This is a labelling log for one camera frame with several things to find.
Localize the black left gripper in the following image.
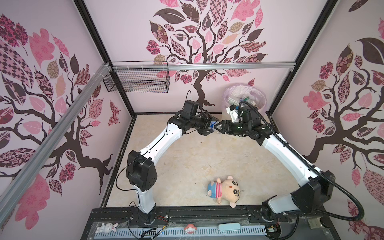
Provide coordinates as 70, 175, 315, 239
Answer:
189, 111, 219, 136

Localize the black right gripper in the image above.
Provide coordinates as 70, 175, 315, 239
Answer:
213, 120, 250, 136

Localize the white bin pink liner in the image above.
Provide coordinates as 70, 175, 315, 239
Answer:
222, 84, 267, 115

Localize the Pocari Sweat blue bottle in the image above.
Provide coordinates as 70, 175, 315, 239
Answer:
209, 121, 217, 131

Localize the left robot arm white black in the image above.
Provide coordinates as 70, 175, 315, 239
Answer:
126, 100, 219, 215

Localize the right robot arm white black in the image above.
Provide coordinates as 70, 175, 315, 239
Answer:
211, 106, 333, 222

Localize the cartoon boy plush doll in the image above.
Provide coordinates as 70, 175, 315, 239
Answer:
207, 176, 241, 209

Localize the teal eraser block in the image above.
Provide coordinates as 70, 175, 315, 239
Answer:
218, 223, 241, 232

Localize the red white small figurine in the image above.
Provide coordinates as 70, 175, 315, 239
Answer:
184, 224, 197, 234

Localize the white bunny figurine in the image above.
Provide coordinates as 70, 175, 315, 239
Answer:
96, 223, 119, 234

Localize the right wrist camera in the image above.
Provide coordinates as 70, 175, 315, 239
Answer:
226, 105, 239, 123

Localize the black wire basket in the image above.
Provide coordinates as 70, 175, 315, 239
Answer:
103, 60, 171, 94

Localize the aluminium rail back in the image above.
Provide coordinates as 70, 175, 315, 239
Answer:
113, 62, 296, 71

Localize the aluminium rail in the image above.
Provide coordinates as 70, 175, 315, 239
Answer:
113, 62, 296, 71
1, 63, 111, 224

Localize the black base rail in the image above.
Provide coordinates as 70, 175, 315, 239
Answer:
81, 205, 340, 240

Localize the white cable duct strip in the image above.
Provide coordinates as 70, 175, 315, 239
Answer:
94, 226, 267, 240

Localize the black corrugated right cable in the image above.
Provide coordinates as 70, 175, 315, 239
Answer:
238, 100, 366, 222

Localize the aluminium rail left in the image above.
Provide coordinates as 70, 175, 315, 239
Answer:
1, 63, 111, 224

